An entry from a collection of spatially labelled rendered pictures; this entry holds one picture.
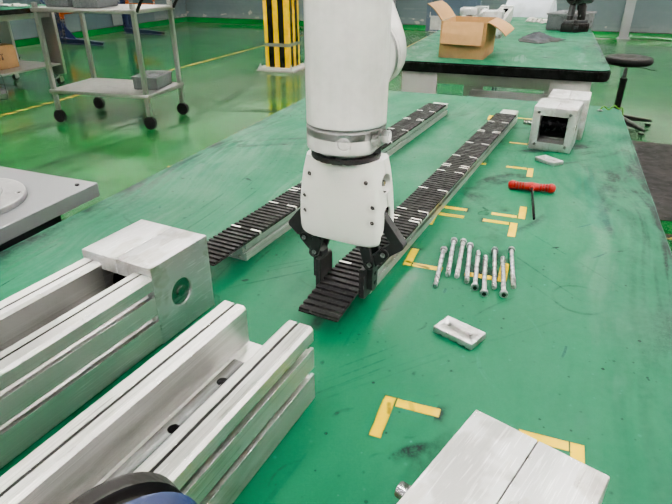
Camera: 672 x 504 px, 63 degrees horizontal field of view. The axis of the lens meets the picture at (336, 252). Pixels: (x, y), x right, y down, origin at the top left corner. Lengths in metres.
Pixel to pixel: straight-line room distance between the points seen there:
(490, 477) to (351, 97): 0.35
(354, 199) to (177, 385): 0.26
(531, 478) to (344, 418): 0.21
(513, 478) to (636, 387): 0.28
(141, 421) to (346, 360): 0.23
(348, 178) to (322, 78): 0.11
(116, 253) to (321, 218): 0.22
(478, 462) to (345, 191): 0.32
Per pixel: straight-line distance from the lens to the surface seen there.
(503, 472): 0.38
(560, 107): 1.33
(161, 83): 4.83
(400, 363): 0.59
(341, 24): 0.53
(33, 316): 0.61
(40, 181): 1.12
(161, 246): 0.63
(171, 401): 0.48
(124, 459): 0.46
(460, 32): 2.61
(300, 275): 0.74
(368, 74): 0.54
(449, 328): 0.64
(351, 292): 0.64
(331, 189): 0.59
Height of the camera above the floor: 1.15
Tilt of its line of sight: 28 degrees down
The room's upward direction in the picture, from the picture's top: straight up
